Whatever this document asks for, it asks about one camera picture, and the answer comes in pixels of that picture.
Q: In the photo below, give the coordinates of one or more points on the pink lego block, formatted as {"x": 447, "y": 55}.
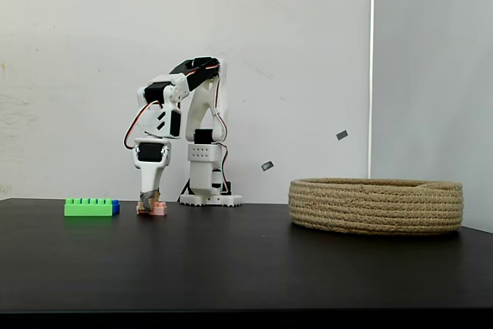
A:
{"x": 159, "y": 209}

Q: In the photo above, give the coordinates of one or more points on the white vertical wall trim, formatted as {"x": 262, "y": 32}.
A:
{"x": 372, "y": 74}

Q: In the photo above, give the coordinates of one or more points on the green lego block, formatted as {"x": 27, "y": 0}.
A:
{"x": 88, "y": 209}

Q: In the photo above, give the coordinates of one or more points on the blue lego block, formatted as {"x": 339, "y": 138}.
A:
{"x": 116, "y": 207}

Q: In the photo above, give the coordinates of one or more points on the grey tape piece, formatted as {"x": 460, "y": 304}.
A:
{"x": 267, "y": 165}
{"x": 343, "y": 135}

